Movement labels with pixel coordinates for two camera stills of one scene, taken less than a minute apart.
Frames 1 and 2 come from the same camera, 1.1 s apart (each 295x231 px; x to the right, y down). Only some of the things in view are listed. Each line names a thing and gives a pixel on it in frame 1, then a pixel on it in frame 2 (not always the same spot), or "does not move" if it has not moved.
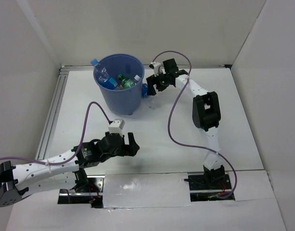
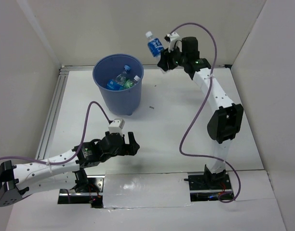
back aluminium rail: [75, 67] does not move
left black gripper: [129, 149] does not move
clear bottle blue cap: [103, 77] -> [120, 79]
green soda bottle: [126, 83] does not move
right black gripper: [151, 81] -> [166, 56]
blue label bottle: [144, 91] -> [154, 44]
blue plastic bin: [125, 101] does not move
